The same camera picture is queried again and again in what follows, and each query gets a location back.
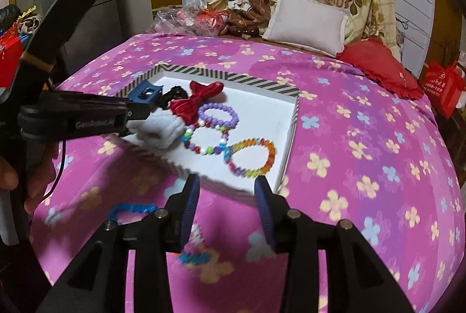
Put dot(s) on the light blue fluffy scrunchie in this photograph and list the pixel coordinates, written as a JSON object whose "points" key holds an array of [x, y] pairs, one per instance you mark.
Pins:
{"points": [[160, 131]]}

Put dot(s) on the pink floral bedsheet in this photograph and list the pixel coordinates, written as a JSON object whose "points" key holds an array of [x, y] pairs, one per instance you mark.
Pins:
{"points": [[364, 153]]}

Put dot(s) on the white pillow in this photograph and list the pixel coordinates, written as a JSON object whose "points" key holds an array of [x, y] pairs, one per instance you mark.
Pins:
{"points": [[305, 22]]}

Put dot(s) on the black bag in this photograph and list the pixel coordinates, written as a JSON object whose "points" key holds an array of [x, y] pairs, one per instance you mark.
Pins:
{"points": [[9, 14]]}

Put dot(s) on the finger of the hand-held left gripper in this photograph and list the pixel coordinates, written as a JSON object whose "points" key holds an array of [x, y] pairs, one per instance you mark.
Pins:
{"points": [[123, 102], [140, 114]]}

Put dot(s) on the striped cardboard box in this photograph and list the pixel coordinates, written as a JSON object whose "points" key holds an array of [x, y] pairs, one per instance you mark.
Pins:
{"points": [[262, 116]]}

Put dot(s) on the clear plastic bags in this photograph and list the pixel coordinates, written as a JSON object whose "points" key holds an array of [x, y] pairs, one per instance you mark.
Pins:
{"points": [[182, 18]]}

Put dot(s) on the person's left hand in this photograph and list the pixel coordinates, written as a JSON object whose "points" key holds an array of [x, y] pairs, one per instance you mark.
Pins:
{"points": [[42, 182]]}

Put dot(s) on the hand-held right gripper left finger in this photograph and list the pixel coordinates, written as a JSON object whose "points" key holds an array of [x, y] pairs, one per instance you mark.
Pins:
{"points": [[189, 214]]}

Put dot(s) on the red satin bow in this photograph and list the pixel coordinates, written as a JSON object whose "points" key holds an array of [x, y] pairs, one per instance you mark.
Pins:
{"points": [[189, 105]]}

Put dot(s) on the red ruffled cushion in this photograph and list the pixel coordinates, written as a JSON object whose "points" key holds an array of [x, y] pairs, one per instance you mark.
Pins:
{"points": [[378, 65]]}

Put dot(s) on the blue hair claw clip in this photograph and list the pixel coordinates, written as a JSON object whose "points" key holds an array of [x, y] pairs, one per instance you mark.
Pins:
{"points": [[145, 91]]}

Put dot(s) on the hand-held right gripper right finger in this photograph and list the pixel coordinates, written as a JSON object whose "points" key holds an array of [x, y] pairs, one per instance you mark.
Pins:
{"points": [[265, 218]]}

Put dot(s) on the red shopping bag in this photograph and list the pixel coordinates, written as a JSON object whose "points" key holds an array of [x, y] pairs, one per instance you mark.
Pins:
{"points": [[444, 87]]}

